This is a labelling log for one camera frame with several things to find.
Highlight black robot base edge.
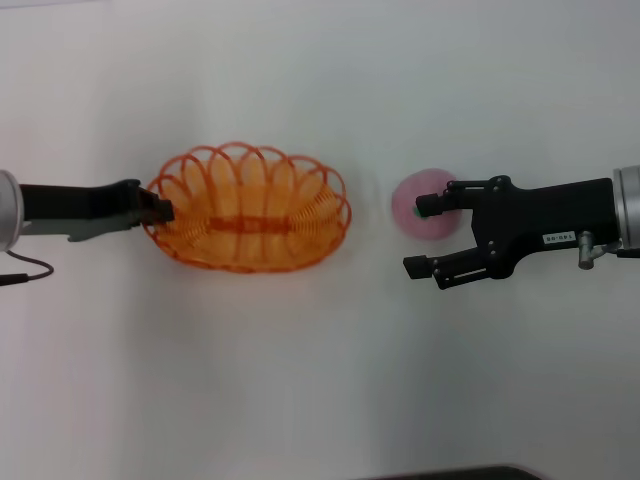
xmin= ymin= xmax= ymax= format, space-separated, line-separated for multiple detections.
xmin=349 ymin=464 xmax=546 ymax=480

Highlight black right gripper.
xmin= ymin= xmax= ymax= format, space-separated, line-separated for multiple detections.
xmin=402 ymin=174 xmax=619 ymax=291

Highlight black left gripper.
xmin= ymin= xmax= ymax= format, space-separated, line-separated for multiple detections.
xmin=18 ymin=178 xmax=177 ymax=227

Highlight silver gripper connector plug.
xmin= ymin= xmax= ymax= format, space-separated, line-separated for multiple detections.
xmin=577 ymin=230 xmax=640 ymax=271

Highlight thin black left wrist cable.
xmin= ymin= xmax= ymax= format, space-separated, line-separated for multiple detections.
xmin=0 ymin=249 xmax=55 ymax=288

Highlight pink plush peach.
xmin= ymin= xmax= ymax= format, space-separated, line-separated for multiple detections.
xmin=390 ymin=168 xmax=464 ymax=242

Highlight orange plastic wire basket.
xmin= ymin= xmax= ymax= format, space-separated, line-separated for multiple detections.
xmin=143 ymin=142 xmax=353 ymax=275

